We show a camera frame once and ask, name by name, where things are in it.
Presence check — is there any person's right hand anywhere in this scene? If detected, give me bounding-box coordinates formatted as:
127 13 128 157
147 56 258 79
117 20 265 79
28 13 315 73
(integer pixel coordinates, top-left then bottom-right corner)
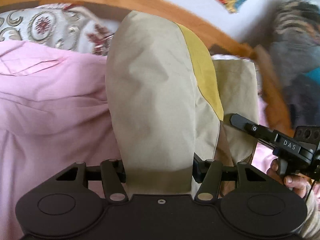
266 159 309 198

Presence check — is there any floral patterned pillow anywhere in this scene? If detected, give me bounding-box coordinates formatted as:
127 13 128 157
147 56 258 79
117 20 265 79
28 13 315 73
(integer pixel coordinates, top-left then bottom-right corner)
1 3 119 56

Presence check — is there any wooden bed frame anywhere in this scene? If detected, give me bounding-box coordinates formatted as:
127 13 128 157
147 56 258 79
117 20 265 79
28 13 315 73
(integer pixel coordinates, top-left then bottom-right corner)
1 0 294 136

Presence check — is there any plastic bag of clothes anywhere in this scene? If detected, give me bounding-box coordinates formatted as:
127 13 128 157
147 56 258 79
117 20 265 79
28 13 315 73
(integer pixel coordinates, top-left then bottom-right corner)
270 0 319 128

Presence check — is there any olive beige brown garment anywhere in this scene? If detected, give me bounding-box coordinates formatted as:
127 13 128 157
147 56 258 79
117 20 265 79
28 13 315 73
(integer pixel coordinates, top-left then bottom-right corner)
106 11 259 195

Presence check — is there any pink bed sheet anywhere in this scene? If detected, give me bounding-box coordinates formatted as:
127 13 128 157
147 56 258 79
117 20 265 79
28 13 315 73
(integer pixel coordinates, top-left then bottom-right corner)
0 39 278 240

